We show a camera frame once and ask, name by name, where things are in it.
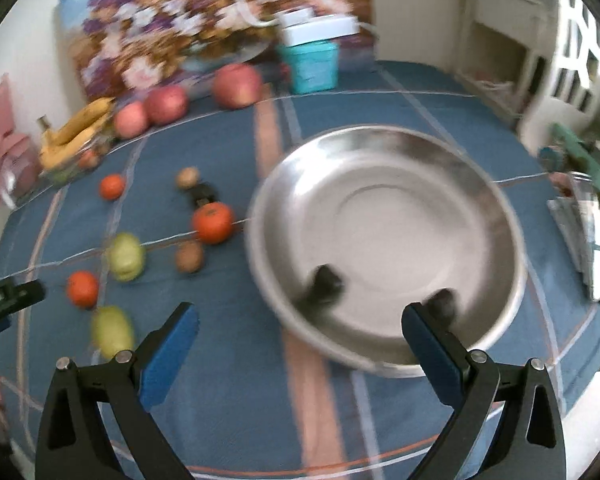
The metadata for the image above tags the pink apple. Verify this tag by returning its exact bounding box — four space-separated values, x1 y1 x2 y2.
114 101 149 140

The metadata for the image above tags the clear plastic fruit tray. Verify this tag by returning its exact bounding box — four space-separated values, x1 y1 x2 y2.
40 134 114 186

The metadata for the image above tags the white shelf unit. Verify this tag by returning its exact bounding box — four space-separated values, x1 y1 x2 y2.
453 0 557 125

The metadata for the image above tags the large orange persimmon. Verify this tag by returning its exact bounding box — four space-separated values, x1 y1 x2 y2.
192 202 234 245

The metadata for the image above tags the large red apple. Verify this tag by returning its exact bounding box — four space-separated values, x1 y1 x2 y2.
211 63 263 110

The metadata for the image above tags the small orange tangerine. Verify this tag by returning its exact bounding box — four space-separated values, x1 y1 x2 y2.
99 174 126 202

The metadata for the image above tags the stack of magazines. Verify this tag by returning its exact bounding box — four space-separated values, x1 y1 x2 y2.
547 171 600 302

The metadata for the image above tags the blue plaid tablecloth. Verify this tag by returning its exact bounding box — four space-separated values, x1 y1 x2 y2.
0 62 600 479

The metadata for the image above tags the white chair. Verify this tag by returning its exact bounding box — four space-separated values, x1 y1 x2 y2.
518 0 600 156

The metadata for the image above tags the brown kiwi near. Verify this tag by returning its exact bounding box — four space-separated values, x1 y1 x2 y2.
175 240 204 274

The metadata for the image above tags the pink flower bouquet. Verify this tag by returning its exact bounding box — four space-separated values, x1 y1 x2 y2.
0 74 41 209

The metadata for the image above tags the floral painting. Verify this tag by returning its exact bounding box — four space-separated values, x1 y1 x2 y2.
58 0 372 101

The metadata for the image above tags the brown kiwi far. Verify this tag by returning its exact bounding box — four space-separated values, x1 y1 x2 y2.
175 167 200 191

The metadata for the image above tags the black avocado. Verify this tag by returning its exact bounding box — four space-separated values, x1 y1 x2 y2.
296 264 346 312
188 181 219 209

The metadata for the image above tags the teal plastic box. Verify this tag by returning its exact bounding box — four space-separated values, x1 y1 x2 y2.
277 40 339 94

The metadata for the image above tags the banana bunch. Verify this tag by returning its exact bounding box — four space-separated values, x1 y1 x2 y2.
38 98 114 171

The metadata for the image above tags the green mango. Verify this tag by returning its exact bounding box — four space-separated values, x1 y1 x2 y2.
91 306 135 360
106 232 146 283

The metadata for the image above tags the large steel bowl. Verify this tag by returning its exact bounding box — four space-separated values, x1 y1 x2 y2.
246 125 527 378

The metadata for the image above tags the middle red apple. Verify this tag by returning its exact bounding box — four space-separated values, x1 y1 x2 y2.
144 84 189 126

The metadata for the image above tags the brown kiwi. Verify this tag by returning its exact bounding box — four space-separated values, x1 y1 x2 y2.
175 240 204 274
175 167 200 191

